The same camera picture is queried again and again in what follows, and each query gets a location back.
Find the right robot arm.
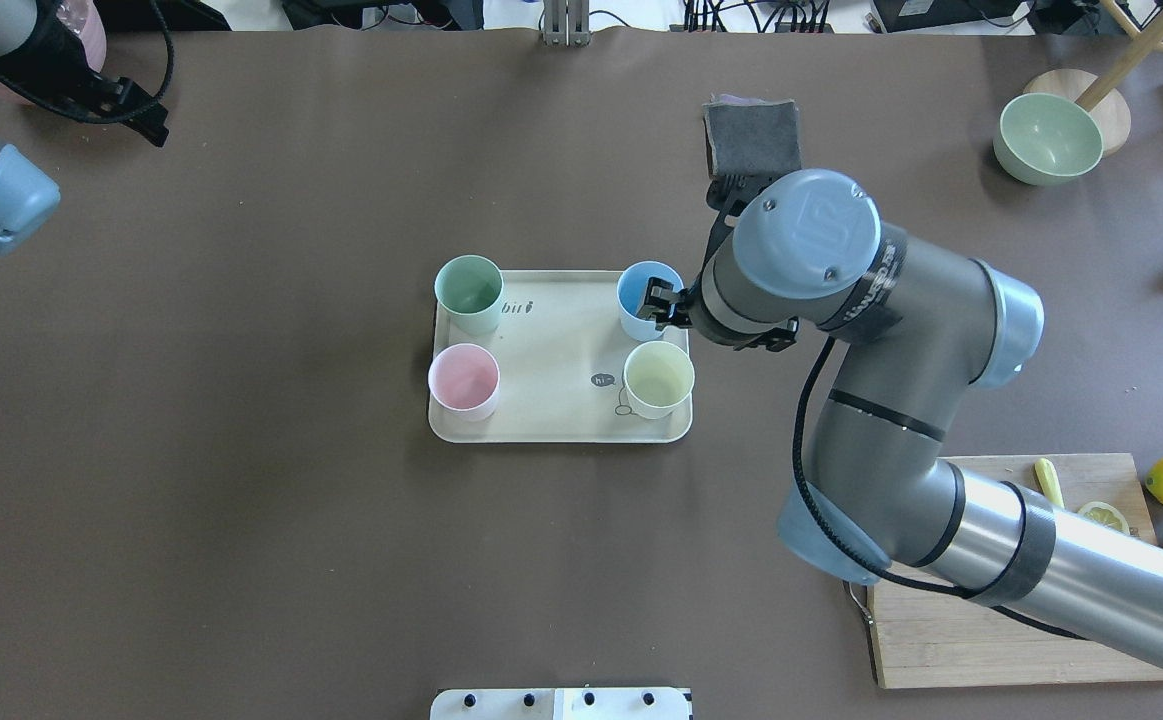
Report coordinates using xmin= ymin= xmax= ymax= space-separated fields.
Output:
xmin=637 ymin=169 xmax=1163 ymax=669

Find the pale yellow plastic cup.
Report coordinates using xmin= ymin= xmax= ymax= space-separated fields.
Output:
xmin=623 ymin=341 xmax=695 ymax=420

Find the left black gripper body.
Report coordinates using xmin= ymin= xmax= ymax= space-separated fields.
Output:
xmin=1 ymin=1 xmax=171 ymax=147

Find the upper lemon slice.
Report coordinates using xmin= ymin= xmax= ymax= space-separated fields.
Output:
xmin=1076 ymin=501 xmax=1133 ymax=536

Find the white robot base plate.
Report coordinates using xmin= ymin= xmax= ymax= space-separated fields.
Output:
xmin=429 ymin=685 xmax=695 ymax=719

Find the pink plastic cup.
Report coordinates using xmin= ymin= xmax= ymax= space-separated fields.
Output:
xmin=427 ymin=343 xmax=502 ymax=421

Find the grey folded cloth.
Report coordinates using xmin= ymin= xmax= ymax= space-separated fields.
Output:
xmin=702 ymin=94 xmax=804 ymax=179

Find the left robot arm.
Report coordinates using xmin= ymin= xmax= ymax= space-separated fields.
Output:
xmin=0 ymin=1 xmax=174 ymax=258

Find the blue plastic cup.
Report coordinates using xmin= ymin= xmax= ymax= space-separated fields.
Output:
xmin=616 ymin=261 xmax=683 ymax=342

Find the pink ice bowl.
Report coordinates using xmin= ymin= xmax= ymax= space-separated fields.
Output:
xmin=0 ymin=1 xmax=107 ymax=106

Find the green plastic cup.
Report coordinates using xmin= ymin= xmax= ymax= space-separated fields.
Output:
xmin=434 ymin=254 xmax=504 ymax=336

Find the cream rabbit serving tray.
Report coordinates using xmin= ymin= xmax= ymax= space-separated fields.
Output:
xmin=427 ymin=270 xmax=694 ymax=445

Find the wooden cup rack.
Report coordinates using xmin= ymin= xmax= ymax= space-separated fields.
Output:
xmin=1023 ymin=1 xmax=1163 ymax=158

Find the green plastic bowl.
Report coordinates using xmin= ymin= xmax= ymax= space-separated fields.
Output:
xmin=992 ymin=94 xmax=1105 ymax=187

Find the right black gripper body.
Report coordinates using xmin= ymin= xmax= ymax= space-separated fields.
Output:
xmin=638 ymin=176 xmax=799 ymax=352

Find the bamboo cutting board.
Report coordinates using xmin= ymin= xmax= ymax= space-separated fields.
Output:
xmin=843 ymin=454 xmax=1163 ymax=691

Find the yellow plastic knife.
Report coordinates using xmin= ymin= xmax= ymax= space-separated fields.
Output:
xmin=1033 ymin=457 xmax=1065 ymax=509

